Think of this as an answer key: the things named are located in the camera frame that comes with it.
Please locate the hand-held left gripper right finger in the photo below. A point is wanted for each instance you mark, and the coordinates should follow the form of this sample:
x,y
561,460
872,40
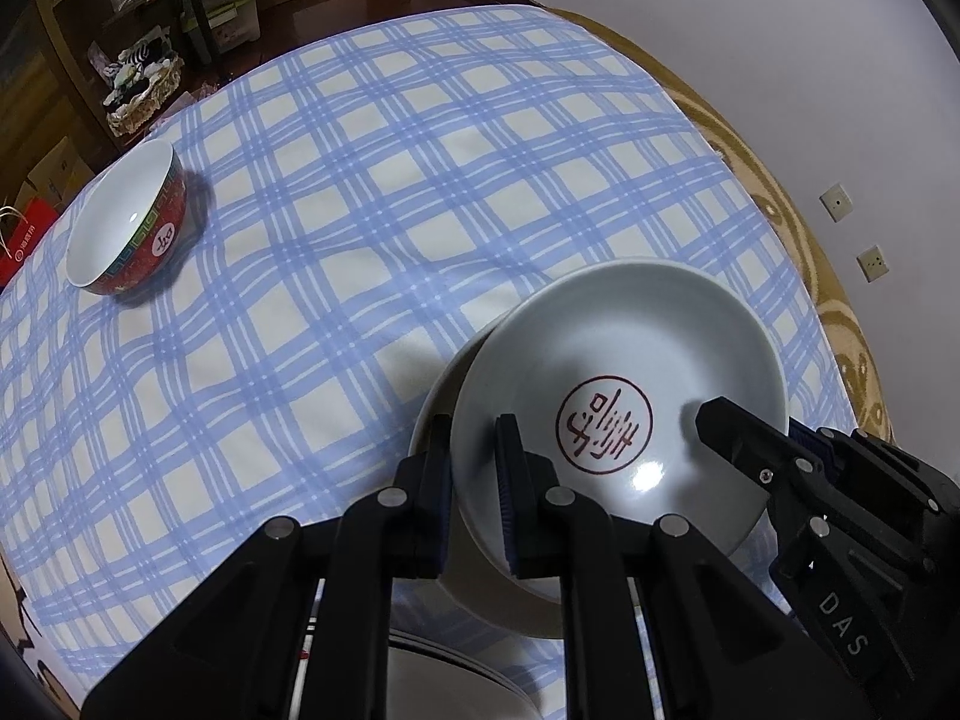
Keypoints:
x,y
510,499

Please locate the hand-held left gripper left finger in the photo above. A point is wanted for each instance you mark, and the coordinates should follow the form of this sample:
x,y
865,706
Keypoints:
x,y
427,517

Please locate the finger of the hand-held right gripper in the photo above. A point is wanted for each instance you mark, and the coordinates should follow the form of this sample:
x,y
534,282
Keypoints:
x,y
750,450
885,476

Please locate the white bowl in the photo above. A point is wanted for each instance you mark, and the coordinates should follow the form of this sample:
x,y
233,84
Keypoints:
x,y
442,390

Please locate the small red patterned bowl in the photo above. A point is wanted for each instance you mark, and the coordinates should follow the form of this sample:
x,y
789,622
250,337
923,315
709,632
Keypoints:
x,y
622,360

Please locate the large cherry print plate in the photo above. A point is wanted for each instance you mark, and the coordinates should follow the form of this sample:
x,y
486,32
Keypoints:
x,y
450,697

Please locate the large red patterned bowl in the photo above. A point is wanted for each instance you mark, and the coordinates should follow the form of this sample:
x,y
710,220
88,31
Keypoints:
x,y
124,217

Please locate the blue plaid cloth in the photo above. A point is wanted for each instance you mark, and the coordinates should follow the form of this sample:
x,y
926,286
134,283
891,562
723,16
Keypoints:
x,y
375,202

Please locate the red paper bag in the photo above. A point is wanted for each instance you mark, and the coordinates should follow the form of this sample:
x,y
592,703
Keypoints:
x,y
26,247

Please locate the wicker basket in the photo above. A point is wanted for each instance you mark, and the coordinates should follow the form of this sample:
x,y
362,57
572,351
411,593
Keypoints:
x,y
146,101

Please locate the cardboard box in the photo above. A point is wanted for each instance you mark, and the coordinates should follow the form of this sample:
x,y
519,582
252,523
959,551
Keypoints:
x,y
52,176

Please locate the clear storage box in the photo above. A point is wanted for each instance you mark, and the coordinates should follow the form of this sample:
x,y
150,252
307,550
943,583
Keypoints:
x,y
236,26

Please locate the pile of clothes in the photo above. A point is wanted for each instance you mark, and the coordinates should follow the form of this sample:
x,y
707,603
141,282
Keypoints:
x,y
139,64

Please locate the wall socket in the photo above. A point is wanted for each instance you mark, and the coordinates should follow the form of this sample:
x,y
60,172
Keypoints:
x,y
836,202
873,262

